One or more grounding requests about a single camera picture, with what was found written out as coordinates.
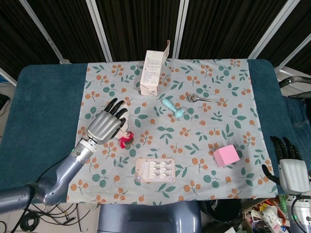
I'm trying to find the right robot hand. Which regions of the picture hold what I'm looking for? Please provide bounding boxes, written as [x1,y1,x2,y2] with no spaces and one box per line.
[261,135,311,195]

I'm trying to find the black trash bin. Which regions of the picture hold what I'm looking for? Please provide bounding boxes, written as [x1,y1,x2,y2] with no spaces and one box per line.
[200,198,243,223]

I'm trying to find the metal spoon strainer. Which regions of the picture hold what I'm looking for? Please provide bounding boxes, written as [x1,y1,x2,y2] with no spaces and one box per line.
[186,93,227,104]

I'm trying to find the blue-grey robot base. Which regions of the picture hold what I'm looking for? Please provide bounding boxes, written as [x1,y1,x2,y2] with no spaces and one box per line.
[97,201,203,233]

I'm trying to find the light blue massage roller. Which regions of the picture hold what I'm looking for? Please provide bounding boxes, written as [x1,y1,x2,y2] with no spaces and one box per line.
[161,98,186,120]

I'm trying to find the black floor cables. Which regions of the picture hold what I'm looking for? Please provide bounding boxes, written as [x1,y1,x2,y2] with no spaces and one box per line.
[15,203,85,233]

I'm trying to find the white pink carton box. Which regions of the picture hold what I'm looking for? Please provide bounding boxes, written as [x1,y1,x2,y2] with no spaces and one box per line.
[139,40,171,96]

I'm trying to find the teal table cover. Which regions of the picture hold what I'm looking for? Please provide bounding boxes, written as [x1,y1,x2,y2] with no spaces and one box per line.
[0,59,302,204]

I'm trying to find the black chair with jeans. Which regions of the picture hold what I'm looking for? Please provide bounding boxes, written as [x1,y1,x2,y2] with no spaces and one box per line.
[278,75,311,136]

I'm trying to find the white feather toy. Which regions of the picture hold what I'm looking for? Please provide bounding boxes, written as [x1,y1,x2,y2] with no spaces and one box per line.
[118,101,136,149]

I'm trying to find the floral patterned tablecloth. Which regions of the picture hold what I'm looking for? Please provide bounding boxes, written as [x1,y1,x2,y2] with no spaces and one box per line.
[66,58,278,204]

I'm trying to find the box of assorted clutter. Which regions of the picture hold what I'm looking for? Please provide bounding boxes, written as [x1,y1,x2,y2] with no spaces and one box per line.
[239,197,287,233]

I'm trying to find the pink cube block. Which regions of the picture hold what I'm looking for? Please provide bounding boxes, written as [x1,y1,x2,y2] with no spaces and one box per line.
[213,144,241,168]

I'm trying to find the blister pack of capsules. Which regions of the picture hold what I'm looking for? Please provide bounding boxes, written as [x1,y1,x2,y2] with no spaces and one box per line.
[135,157,176,183]

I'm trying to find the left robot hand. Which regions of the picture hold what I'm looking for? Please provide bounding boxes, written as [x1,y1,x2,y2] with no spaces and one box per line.
[86,98,129,145]

